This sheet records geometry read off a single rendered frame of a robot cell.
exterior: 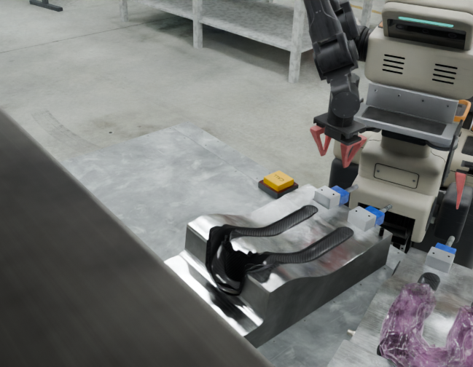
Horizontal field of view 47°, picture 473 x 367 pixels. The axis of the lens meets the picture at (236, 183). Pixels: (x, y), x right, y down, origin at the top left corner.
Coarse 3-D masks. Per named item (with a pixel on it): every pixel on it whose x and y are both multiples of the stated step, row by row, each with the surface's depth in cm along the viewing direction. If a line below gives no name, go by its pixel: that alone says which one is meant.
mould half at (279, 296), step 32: (192, 224) 114; (256, 224) 122; (320, 224) 123; (352, 224) 122; (192, 256) 115; (352, 256) 114; (384, 256) 122; (256, 288) 100; (288, 288) 101; (320, 288) 109; (256, 320) 101; (288, 320) 106
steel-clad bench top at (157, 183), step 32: (192, 128) 181; (64, 160) 161; (96, 160) 161; (128, 160) 162; (160, 160) 162; (192, 160) 163; (224, 160) 163; (96, 192) 147; (128, 192) 147; (160, 192) 148; (192, 192) 148; (224, 192) 149; (256, 192) 149; (128, 224) 135; (160, 224) 136; (160, 256) 125; (352, 288) 118; (320, 320) 110; (352, 320) 110; (288, 352) 103; (320, 352) 103
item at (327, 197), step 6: (324, 186) 131; (336, 186) 133; (354, 186) 135; (318, 192) 128; (324, 192) 128; (330, 192) 128; (336, 192) 129; (342, 192) 131; (348, 192) 131; (318, 198) 129; (324, 198) 127; (330, 198) 126; (336, 198) 128; (342, 198) 130; (324, 204) 128; (330, 204) 127; (336, 204) 129
